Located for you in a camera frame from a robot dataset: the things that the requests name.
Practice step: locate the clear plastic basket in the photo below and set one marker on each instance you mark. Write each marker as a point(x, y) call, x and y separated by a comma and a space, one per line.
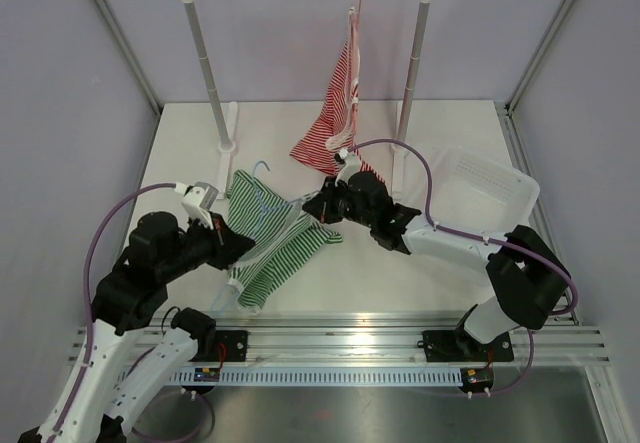
point(470, 199)

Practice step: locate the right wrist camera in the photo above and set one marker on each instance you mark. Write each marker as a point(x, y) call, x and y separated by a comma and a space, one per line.
point(349, 164)

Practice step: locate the white slotted cable duct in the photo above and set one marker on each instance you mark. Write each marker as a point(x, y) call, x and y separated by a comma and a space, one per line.
point(320, 377)

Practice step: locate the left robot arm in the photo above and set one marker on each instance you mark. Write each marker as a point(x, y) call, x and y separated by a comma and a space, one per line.
point(98, 403)

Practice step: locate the aluminium mounting rail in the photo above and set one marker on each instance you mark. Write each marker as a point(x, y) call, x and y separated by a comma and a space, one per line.
point(392, 339)

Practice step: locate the green striped tank top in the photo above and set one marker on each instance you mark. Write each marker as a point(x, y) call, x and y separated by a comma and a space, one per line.
point(270, 233)

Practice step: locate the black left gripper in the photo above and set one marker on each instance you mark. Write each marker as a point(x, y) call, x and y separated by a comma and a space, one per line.
point(228, 245)

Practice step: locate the white clothes rack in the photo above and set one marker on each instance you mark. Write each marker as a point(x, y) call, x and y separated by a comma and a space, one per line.
point(226, 118)

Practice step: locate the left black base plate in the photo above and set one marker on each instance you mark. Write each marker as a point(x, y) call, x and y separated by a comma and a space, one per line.
point(224, 345)

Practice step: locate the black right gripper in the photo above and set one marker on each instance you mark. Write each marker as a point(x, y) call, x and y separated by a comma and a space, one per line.
point(322, 206)

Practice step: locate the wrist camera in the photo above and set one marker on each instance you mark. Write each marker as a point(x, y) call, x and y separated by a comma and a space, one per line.
point(349, 164)
point(197, 200)

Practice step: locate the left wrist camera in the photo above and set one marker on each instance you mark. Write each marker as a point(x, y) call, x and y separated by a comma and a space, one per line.
point(197, 200)

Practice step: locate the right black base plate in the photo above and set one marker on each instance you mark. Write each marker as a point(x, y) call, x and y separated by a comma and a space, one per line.
point(452, 346)

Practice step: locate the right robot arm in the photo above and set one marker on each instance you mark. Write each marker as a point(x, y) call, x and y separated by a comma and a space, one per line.
point(526, 277)

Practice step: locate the red striped tank top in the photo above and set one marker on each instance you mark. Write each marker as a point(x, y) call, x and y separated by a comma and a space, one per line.
point(336, 126)

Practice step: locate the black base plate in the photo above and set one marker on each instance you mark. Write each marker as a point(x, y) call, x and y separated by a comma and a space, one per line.
point(452, 346)
point(224, 345)

